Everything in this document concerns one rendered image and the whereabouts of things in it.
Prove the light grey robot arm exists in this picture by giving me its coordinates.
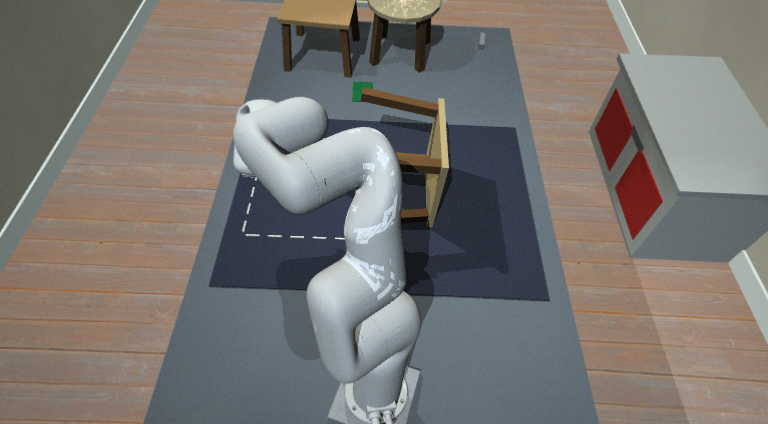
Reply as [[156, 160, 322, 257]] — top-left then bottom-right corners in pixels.
[[233, 97, 421, 424]]

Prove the dark navy floor mat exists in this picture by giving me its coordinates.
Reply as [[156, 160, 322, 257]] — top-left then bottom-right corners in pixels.
[[209, 119, 549, 301]]

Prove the green square block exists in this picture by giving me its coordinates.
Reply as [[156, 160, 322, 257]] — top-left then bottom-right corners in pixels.
[[352, 82, 373, 102]]

